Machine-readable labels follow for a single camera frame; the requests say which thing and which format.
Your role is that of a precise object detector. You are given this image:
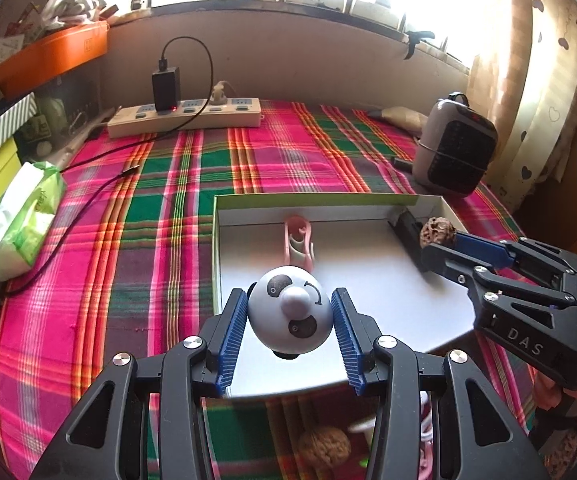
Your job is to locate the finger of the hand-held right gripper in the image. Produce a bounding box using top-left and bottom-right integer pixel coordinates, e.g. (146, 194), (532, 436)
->
(421, 241), (577, 312)
(453, 231), (577, 282)

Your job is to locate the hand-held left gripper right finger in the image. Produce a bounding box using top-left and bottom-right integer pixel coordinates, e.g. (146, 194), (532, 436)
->
(331, 287), (551, 480)

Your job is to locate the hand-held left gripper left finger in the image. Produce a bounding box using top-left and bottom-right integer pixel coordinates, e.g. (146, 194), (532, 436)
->
(28, 287), (249, 480)

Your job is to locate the carved brown walnut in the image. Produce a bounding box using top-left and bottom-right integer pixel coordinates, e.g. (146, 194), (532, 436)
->
(419, 216), (456, 248)

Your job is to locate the panda face toy ball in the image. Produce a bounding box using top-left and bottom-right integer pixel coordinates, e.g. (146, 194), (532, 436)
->
(247, 264), (334, 358)

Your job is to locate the white cardboard box green rim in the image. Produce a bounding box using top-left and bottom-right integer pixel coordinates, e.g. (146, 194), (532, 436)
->
(212, 192), (525, 401)

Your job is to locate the green and white spool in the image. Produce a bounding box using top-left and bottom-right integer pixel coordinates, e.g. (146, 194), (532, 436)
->
(345, 417), (376, 466)

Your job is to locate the pink and grey clip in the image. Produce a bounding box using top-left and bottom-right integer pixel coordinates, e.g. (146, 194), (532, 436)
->
(418, 390), (444, 480)
(281, 215), (317, 271)

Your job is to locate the person's right hand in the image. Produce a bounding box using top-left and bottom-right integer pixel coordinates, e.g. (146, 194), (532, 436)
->
(533, 375), (566, 412)

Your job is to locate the small grey desk heater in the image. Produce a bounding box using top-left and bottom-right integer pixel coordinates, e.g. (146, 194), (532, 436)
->
(412, 91), (499, 198)

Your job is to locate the smooth brown walnut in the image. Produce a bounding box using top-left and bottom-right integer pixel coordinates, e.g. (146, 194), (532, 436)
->
(297, 426), (351, 473)

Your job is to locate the plaid tablecloth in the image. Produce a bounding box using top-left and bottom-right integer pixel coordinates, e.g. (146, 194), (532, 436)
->
(0, 100), (539, 480)

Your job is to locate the beige cone-shaped bag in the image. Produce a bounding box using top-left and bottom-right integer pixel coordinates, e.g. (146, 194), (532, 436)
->
(368, 106), (429, 133)

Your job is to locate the patterned beige curtain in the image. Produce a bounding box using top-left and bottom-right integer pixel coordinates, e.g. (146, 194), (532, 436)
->
(468, 0), (577, 211)

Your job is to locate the black clamp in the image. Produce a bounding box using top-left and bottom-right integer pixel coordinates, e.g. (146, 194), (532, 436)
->
(404, 31), (436, 61)

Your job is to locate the beige power strip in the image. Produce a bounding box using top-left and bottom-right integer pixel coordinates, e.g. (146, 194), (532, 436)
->
(107, 96), (263, 139)

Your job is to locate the green tissue pack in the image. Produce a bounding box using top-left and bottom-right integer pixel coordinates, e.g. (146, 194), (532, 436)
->
(0, 161), (68, 283)

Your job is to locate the white plug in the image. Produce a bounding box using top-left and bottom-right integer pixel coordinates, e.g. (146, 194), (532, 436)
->
(210, 80), (232, 106)

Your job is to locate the black charger adapter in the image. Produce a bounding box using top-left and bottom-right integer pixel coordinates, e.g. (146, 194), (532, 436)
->
(151, 66), (182, 111)

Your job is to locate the dark glass case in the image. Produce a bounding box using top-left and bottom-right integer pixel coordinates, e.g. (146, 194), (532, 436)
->
(33, 67), (104, 151)

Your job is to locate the green white striped box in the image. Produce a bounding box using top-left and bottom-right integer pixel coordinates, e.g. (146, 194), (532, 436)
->
(0, 92), (38, 161)

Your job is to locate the orange box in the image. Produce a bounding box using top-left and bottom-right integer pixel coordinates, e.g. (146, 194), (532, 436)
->
(0, 20), (110, 98)

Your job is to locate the black charger cable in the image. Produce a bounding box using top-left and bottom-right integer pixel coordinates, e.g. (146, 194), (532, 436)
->
(3, 36), (215, 295)

